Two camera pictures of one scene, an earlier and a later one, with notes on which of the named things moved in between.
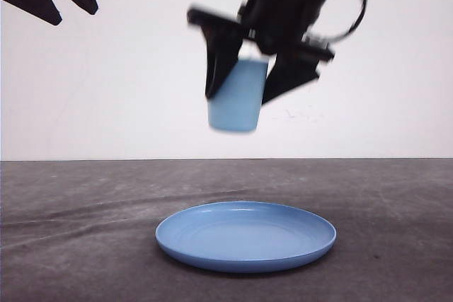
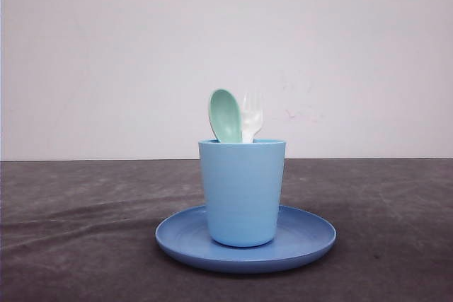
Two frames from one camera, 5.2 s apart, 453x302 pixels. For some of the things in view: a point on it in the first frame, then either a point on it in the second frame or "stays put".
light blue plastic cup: x=236 y=107 to x=243 y=187
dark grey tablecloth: x=84 y=230 stays put
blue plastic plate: x=243 y=236 stays put
